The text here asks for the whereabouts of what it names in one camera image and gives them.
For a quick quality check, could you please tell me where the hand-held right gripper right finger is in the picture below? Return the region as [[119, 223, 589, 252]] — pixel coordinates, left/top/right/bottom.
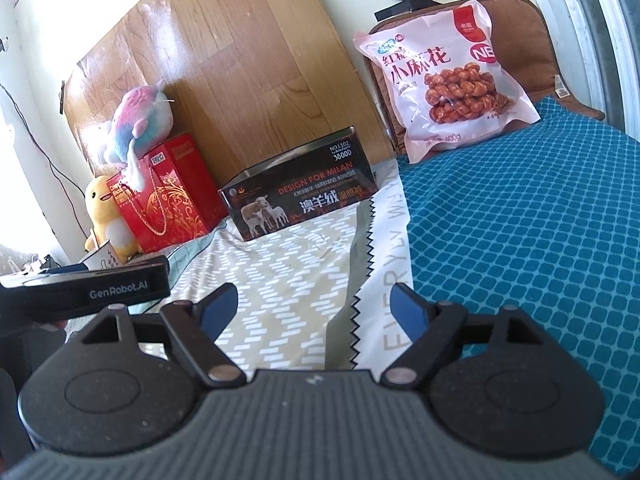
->
[[382, 283, 556, 388]]

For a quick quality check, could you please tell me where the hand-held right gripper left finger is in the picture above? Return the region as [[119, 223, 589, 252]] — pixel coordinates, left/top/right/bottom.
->
[[65, 283, 246, 388]]

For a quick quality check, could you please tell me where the black printed carton box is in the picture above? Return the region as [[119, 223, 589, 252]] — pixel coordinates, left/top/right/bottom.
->
[[218, 127, 378, 242]]

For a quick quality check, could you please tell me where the white enamel mug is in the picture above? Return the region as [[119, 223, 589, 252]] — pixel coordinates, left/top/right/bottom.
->
[[80, 240, 123, 270]]

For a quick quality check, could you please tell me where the patterned bed sheet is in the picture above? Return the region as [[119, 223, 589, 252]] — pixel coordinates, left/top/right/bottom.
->
[[65, 160, 416, 376]]

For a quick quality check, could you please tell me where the yellow duck plush toy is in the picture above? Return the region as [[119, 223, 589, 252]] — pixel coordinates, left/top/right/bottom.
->
[[84, 175, 143, 257]]

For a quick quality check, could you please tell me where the red gift box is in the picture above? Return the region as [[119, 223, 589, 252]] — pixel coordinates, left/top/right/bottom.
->
[[107, 132, 228, 253]]

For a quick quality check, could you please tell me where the teal patterned blanket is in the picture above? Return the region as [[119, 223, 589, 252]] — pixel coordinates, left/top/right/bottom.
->
[[397, 95, 640, 476]]

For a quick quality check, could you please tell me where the pastel plush toy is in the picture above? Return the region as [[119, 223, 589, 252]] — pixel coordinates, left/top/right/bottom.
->
[[97, 80, 176, 183]]

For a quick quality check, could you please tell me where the pink fried twist snack bag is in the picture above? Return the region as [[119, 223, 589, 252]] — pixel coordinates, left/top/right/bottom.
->
[[353, 0, 542, 165]]

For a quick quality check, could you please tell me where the wooden board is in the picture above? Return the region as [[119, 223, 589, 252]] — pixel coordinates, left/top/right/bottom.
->
[[62, 0, 396, 191]]

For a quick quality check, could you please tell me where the brown seat cushion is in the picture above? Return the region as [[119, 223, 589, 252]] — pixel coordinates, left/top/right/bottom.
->
[[362, 0, 606, 158]]

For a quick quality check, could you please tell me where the black wall cable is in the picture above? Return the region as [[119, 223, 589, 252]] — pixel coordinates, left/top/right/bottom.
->
[[0, 80, 91, 241]]

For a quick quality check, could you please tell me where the white window frame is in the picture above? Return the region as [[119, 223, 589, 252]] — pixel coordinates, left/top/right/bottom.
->
[[530, 0, 640, 141]]

